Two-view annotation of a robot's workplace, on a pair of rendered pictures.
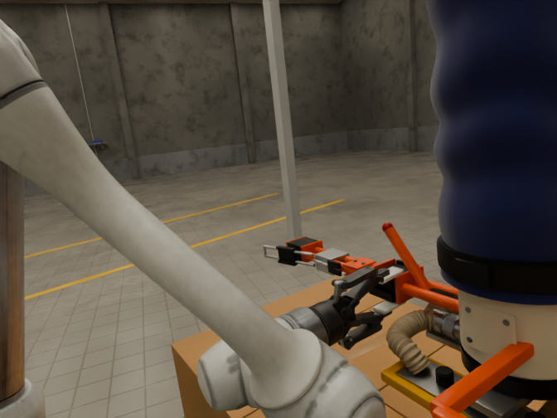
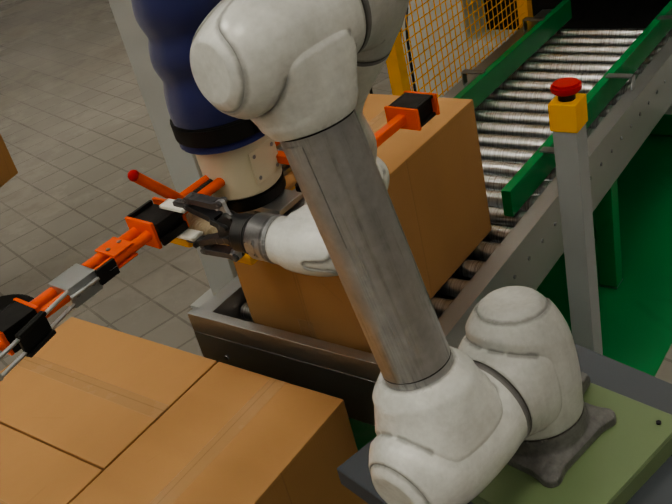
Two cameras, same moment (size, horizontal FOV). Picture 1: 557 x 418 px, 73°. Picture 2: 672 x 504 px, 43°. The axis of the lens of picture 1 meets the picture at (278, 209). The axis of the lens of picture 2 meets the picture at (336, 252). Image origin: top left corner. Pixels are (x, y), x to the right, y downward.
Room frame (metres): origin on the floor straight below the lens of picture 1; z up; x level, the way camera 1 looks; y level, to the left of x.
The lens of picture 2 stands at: (0.82, 1.36, 1.82)
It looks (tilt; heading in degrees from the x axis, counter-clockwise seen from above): 31 degrees down; 256
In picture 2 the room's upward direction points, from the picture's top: 14 degrees counter-clockwise
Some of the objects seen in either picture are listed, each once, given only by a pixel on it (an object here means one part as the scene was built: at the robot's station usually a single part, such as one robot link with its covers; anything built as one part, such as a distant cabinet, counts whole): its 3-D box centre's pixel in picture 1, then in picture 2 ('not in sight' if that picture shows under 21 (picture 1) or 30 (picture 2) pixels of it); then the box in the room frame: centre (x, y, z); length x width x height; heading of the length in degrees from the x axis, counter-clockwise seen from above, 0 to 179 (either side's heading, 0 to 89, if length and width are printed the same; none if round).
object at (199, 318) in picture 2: not in sight; (294, 346); (0.55, -0.33, 0.58); 0.70 x 0.03 x 0.06; 123
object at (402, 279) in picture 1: (395, 279); (157, 222); (0.75, -0.23, 1.07); 0.10 x 0.08 x 0.06; 120
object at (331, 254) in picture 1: (332, 261); (75, 285); (0.94, -0.13, 1.06); 0.07 x 0.07 x 0.04; 30
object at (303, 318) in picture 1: (302, 335); (267, 237); (0.58, -0.02, 1.06); 0.09 x 0.06 x 0.09; 34
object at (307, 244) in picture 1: (304, 249); (13, 325); (1.06, -0.06, 1.06); 0.08 x 0.07 x 0.05; 30
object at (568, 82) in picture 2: not in sight; (566, 90); (-0.21, -0.23, 1.02); 0.07 x 0.07 x 0.04
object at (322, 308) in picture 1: (333, 318); (238, 231); (0.63, -0.08, 1.07); 0.09 x 0.07 x 0.08; 124
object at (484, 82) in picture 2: not in sight; (476, 82); (-0.58, -1.39, 0.60); 1.60 x 0.11 x 0.09; 33
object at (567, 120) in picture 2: not in sight; (581, 277); (-0.21, -0.23, 0.50); 0.07 x 0.07 x 1.00; 33
